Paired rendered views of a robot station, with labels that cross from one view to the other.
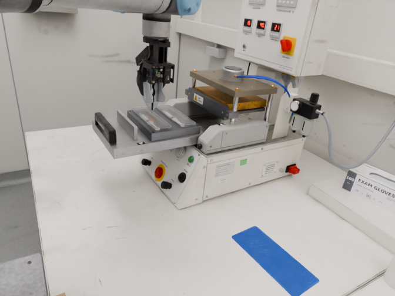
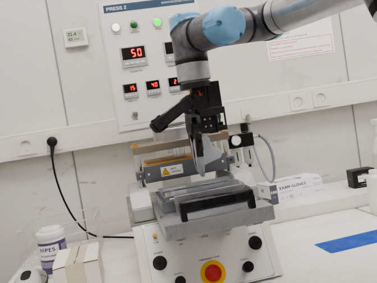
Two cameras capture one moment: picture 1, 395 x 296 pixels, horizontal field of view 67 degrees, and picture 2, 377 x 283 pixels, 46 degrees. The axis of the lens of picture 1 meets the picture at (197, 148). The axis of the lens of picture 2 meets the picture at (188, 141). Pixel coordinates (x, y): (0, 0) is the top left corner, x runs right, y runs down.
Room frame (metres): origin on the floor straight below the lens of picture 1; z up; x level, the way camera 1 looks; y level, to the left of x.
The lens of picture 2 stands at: (0.45, 1.07, 1.17)
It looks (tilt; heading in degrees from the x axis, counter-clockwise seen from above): 3 degrees down; 296
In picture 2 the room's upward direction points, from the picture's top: 9 degrees counter-clockwise
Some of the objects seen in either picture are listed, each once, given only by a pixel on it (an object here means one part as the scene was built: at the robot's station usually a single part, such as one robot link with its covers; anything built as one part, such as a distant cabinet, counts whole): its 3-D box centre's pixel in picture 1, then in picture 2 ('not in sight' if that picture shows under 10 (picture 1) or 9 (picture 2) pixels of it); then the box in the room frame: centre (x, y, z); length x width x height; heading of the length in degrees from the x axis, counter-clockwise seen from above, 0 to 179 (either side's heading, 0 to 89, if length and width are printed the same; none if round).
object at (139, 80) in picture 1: (144, 80); (196, 137); (0.86, 0.17, 1.12); 0.05 x 0.02 x 0.09; 125
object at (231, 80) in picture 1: (241, 87); (183, 146); (1.04, -0.13, 1.08); 0.31 x 0.24 x 0.13; 34
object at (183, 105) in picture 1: (190, 107); (139, 200); (1.12, 0.04, 0.97); 0.25 x 0.05 x 0.07; 124
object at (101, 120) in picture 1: (104, 126); (217, 204); (0.79, 0.27, 0.99); 0.15 x 0.02 x 0.04; 34
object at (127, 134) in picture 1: (149, 127); (205, 202); (0.87, 0.16, 0.97); 0.30 x 0.22 x 0.08; 124
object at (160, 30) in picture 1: (157, 29); (193, 74); (0.86, 0.14, 1.26); 0.08 x 0.08 x 0.05
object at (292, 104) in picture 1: (301, 113); (240, 146); (0.93, -0.33, 1.05); 0.15 x 0.05 x 0.15; 34
